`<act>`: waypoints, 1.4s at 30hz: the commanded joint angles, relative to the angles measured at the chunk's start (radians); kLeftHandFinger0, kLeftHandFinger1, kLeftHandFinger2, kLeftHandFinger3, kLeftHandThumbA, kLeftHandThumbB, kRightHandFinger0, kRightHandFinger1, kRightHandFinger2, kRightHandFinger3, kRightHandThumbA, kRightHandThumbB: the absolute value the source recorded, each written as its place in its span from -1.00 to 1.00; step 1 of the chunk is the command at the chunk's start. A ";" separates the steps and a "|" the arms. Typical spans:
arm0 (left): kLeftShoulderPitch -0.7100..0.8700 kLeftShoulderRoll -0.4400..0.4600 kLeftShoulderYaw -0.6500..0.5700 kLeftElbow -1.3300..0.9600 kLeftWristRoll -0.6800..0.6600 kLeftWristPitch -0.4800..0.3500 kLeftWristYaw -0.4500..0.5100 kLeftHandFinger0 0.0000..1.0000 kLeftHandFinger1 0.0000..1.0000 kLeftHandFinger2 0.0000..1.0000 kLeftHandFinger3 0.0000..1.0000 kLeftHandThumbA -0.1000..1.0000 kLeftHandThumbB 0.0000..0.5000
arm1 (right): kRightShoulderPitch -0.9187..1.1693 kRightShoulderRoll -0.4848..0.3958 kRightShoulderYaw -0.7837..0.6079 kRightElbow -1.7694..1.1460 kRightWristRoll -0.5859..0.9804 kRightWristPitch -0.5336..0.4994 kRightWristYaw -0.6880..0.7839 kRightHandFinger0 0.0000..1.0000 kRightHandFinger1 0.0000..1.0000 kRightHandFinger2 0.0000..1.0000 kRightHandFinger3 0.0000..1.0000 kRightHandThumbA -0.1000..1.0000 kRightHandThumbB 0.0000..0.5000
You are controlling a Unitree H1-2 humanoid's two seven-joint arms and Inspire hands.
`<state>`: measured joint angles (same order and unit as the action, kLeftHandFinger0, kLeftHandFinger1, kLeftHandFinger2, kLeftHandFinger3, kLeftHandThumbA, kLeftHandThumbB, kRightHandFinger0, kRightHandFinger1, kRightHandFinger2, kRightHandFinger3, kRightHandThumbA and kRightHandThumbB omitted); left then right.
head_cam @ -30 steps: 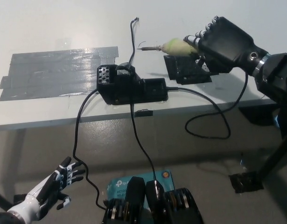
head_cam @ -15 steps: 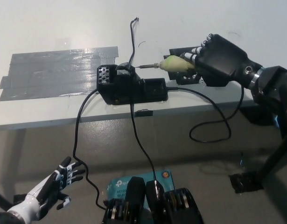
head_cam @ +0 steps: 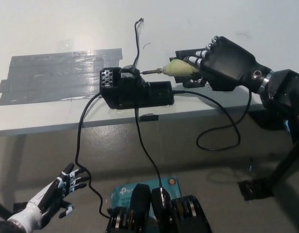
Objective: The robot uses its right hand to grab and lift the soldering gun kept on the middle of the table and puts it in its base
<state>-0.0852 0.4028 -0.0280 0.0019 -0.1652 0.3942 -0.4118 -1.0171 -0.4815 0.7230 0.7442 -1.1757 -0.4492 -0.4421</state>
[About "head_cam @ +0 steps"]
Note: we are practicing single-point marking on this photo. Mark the teal tp-link box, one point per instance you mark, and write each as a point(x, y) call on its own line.
point(121, 194)

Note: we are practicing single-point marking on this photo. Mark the black soldering station base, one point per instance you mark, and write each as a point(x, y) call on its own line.
point(133, 94)

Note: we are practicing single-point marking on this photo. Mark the small black tape strip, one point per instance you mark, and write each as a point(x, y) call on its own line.
point(149, 118)

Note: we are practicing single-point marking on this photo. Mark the black slanted table leg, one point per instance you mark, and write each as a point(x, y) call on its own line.
point(286, 165)

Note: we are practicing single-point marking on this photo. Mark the black robot body blocks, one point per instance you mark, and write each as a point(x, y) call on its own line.
point(142, 206)

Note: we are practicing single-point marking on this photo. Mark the tape-wrapped soldering iron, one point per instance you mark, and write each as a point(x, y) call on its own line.
point(178, 68)

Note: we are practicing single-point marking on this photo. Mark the black bracket under table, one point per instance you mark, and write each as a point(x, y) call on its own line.
point(268, 121)

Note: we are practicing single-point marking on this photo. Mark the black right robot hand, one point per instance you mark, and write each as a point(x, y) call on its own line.
point(229, 65)

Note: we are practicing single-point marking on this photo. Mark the grey duct tape patch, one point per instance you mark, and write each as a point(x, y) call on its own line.
point(54, 75)

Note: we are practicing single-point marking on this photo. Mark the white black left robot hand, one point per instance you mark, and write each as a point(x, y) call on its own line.
point(30, 213)

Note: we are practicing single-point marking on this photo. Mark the black slanted rod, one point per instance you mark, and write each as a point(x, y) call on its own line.
point(2, 208)

